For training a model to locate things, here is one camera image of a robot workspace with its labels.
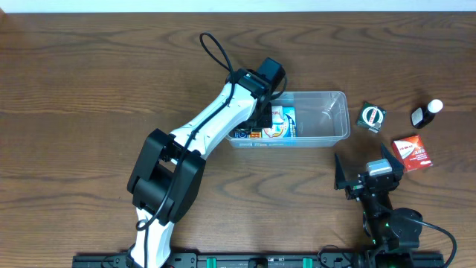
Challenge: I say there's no green Zam-Buk box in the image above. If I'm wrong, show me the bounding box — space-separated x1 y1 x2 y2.
356 102 387 133

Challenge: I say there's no clear plastic container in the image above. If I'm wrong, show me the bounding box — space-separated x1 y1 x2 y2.
226 91 350 148

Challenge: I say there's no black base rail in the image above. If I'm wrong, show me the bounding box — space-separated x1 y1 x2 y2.
72 252 446 268

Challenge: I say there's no red medicine box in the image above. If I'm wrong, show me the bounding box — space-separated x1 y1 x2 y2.
392 135 433 173

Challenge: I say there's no blue Kool Fever box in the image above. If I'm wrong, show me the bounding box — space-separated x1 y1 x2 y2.
229 106 298 139

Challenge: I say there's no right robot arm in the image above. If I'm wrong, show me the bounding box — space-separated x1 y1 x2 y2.
334 145 422 267

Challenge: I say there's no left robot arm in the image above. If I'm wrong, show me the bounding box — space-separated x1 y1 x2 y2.
126 58 287 267

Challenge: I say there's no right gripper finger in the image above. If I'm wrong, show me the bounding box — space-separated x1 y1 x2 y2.
334 154 352 190
381 143 405 175

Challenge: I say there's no white Panadol box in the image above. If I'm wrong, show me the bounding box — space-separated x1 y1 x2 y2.
271 106 284 124

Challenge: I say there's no dark bottle white cap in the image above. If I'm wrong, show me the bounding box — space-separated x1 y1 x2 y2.
411 99 443 129

